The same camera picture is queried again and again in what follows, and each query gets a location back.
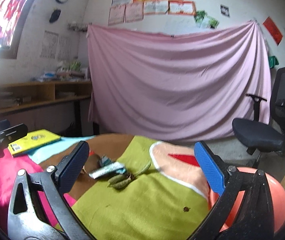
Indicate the red paper square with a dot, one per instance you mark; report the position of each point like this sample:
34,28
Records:
273,30

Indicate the black office chair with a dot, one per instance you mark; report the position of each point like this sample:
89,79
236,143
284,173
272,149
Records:
257,135

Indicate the window with red decorations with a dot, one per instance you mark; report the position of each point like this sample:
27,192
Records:
5,17

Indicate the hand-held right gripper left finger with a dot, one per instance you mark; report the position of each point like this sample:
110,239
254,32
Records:
73,165

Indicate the pink hanging sheet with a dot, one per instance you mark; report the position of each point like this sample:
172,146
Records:
170,80

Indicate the wooden desk with shelves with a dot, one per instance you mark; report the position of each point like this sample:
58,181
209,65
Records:
32,85

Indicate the green bean pods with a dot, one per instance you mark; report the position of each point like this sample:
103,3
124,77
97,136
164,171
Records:
120,180

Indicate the green photo print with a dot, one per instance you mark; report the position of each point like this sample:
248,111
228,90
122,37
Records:
210,22
198,17

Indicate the small wall calendar sheet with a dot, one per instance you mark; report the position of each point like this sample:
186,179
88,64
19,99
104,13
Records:
64,48

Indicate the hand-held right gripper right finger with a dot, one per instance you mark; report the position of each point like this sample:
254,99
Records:
210,166

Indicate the pile of books and papers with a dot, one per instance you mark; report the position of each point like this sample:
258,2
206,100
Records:
57,75

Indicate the black cap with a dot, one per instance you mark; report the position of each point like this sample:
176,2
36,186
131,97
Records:
55,15

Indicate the group of wall certificates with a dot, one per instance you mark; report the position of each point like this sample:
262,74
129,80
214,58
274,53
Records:
157,2

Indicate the white cardboard box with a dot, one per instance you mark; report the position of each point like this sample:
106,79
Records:
85,72

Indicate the pink plastic basin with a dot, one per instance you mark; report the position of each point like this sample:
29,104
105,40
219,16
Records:
278,195

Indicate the small brown crumb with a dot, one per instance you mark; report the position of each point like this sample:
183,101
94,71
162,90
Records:
186,208

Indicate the green hanging bag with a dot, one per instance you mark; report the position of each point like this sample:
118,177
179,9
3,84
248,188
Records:
273,61

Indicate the small green plant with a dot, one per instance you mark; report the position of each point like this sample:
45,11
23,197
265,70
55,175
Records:
74,65

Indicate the small blue white wrapper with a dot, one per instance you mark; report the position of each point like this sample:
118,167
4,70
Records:
105,160

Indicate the small black white photo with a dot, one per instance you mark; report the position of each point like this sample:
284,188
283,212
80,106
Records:
225,10

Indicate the stack of papers in shelf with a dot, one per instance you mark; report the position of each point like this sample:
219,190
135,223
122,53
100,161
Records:
15,99

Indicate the yellow book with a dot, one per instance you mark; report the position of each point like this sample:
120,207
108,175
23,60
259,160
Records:
35,141

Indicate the large wall calendar sheet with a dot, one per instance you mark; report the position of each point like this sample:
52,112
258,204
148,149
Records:
49,44

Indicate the colourful patchwork blanket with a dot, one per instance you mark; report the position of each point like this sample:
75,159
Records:
145,205

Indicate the white green wrapper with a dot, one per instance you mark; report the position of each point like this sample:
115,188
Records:
106,170

